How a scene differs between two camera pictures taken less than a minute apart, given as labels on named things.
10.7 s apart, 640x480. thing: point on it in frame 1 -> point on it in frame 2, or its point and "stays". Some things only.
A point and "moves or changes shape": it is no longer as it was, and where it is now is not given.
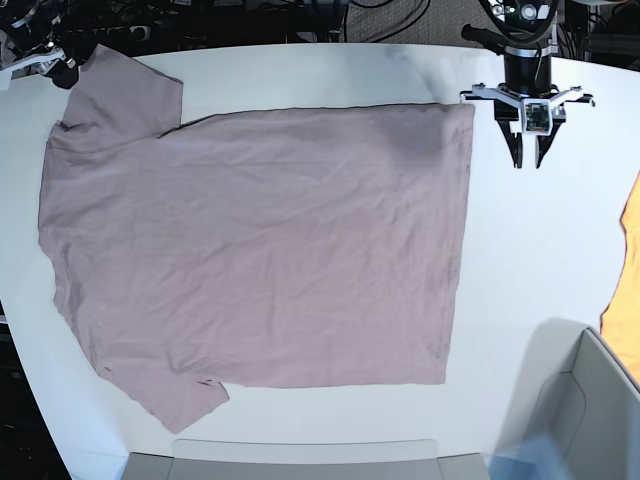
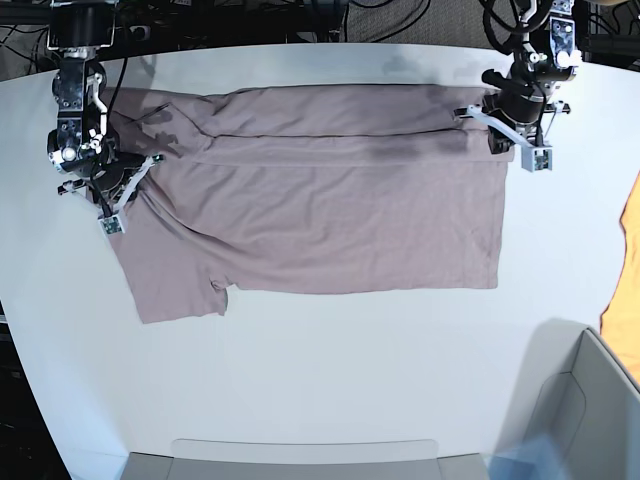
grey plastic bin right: x=578 y=393 stays
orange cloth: x=620 y=317 stays
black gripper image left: x=64 y=72 -> x=116 y=173
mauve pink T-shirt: x=299 y=247 moves or changes shape
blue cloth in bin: x=532 y=459 stays
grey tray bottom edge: x=305 y=459 stays
